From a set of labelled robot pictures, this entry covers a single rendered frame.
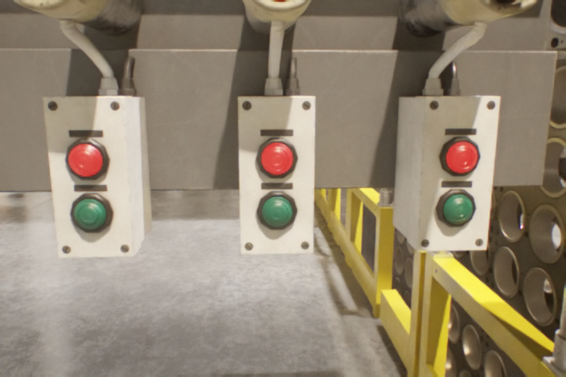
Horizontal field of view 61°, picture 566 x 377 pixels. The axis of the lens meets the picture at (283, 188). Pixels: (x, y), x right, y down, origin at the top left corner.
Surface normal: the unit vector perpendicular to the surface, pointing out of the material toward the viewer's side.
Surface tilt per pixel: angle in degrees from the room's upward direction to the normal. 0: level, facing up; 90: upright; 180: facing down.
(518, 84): 90
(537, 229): 83
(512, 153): 90
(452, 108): 90
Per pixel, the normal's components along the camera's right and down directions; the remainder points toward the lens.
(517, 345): -1.00, 0.01
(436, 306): 0.05, 0.20
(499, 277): 0.04, -0.44
